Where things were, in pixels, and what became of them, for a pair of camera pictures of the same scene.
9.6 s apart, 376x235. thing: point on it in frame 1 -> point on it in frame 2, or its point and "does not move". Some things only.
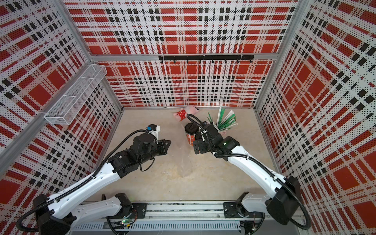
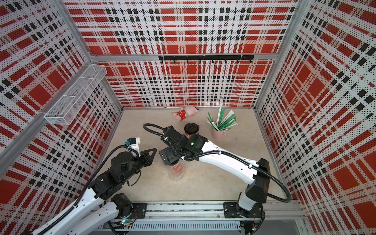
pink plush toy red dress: (182, 114) does not move
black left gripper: (163, 148) -> (148, 159)
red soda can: (191, 129) does not move
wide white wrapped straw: (229, 114) does not move
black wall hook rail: (212, 58) does not move
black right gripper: (201, 143) -> (168, 151)
